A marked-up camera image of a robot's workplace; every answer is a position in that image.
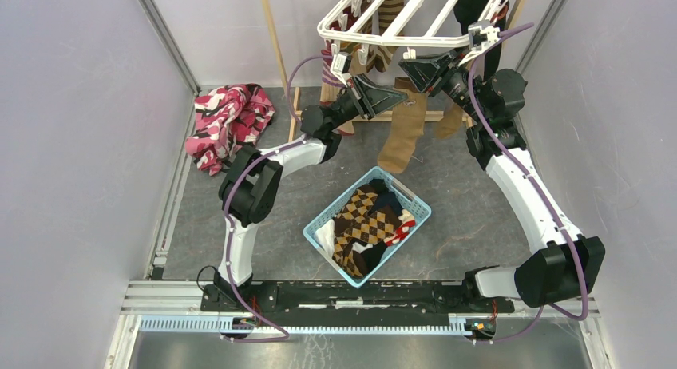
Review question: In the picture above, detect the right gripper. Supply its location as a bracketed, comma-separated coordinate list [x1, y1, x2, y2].
[398, 43, 489, 125]

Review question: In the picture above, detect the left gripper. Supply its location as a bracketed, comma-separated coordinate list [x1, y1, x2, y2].
[327, 73, 408, 133]

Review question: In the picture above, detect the tan ribbed sock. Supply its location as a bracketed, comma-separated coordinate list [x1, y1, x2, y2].
[434, 102, 465, 139]
[378, 77, 427, 173]

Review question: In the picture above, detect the black sock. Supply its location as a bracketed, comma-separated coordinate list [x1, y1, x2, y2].
[453, 0, 510, 80]

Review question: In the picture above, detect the brown striped sock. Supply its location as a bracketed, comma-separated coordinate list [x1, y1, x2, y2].
[372, 0, 405, 73]

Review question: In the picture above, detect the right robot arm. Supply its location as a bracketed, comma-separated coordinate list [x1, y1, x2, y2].
[398, 50, 606, 320]

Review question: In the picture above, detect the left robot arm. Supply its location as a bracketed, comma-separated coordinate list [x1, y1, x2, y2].
[214, 75, 407, 311]

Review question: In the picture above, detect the white clip hanger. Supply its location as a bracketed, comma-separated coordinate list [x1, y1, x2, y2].
[317, 0, 502, 64]

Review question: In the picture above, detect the wooden hanger stand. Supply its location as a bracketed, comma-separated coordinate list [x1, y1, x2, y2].
[260, 0, 527, 141]

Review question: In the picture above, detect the red purple striped sock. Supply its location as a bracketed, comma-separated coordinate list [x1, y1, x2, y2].
[319, 48, 343, 105]

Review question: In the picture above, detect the navy blue sock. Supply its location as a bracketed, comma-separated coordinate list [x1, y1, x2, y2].
[370, 192, 403, 217]

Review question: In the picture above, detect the red santa sock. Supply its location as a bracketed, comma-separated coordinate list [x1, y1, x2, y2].
[385, 210, 416, 247]

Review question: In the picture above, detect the brown yellow checked sock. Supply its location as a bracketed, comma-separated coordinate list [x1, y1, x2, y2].
[332, 183, 402, 280]

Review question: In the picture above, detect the light blue laundry basket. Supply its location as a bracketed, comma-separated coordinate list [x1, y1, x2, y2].
[303, 167, 432, 288]

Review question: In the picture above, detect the white cloth in basket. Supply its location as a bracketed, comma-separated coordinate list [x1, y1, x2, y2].
[315, 219, 335, 257]

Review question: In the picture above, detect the pink camouflage cloth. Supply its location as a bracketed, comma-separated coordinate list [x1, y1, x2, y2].
[184, 83, 275, 176]

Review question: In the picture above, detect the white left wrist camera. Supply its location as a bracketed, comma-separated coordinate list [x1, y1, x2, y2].
[330, 52, 354, 89]

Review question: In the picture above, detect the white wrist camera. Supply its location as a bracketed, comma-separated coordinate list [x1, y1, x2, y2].
[460, 20, 501, 65]
[330, 52, 354, 89]

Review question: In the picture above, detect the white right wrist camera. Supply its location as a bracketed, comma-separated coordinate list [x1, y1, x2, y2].
[460, 20, 501, 65]

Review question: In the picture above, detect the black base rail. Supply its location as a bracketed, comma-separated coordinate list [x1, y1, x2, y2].
[200, 280, 515, 328]

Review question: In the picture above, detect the light blue cable tray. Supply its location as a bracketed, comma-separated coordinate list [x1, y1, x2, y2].
[139, 315, 471, 336]

